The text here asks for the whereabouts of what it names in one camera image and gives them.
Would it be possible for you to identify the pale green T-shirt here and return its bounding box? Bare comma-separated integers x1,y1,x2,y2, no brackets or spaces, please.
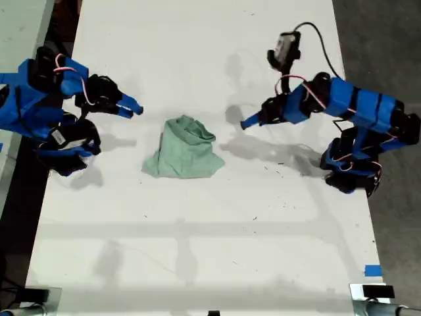
141,115,226,180

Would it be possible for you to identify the grey side table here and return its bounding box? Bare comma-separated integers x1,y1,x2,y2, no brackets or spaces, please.
0,0,56,215

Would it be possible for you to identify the blue tape strip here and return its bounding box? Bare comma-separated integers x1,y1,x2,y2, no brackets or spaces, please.
364,264,384,278

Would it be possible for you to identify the small black box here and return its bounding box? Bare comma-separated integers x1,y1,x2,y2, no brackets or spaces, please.
24,288,50,302
362,285,395,299

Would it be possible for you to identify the grey metal pipe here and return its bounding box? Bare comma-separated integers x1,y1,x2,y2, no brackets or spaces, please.
365,300,421,316

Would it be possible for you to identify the black camera stalk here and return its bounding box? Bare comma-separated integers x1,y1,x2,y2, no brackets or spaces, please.
278,64,294,95

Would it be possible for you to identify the red white servo wire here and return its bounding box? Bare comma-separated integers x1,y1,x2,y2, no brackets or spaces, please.
53,53,92,107
274,74,358,115

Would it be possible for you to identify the black camera box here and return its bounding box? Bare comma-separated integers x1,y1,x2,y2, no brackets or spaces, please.
41,118,101,155
266,31,302,72

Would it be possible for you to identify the black camera cable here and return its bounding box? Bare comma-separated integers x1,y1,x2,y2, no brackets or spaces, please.
295,22,345,80

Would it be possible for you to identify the metal corner bracket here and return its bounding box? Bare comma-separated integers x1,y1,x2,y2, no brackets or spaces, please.
349,282,396,311
24,286,63,311

